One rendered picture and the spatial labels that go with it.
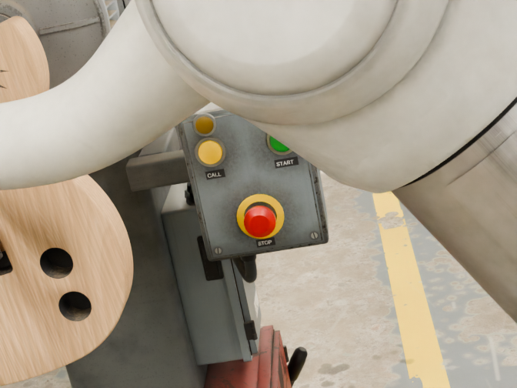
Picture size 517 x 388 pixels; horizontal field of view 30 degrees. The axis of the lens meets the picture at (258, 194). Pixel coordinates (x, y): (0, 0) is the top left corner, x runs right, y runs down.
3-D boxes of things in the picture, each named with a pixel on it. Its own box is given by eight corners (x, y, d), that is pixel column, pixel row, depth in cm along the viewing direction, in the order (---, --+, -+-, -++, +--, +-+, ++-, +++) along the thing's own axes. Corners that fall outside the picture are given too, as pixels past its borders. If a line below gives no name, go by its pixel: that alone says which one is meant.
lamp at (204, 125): (195, 138, 119) (190, 115, 118) (218, 134, 118) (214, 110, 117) (195, 139, 118) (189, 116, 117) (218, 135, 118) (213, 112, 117)
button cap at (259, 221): (248, 229, 124) (242, 201, 122) (278, 225, 123) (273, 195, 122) (246, 241, 120) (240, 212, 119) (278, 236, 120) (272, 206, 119)
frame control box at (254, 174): (195, 239, 150) (159, 78, 141) (332, 217, 148) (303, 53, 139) (177, 312, 127) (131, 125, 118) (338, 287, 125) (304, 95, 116)
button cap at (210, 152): (201, 162, 121) (196, 139, 120) (225, 158, 120) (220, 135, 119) (200, 166, 119) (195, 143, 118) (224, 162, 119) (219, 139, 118)
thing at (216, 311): (205, 325, 166) (133, 13, 148) (265, 316, 165) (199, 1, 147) (197, 370, 152) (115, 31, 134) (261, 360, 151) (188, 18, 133)
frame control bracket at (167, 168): (135, 183, 136) (129, 157, 135) (268, 161, 134) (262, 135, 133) (131, 192, 132) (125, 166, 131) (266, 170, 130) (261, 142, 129)
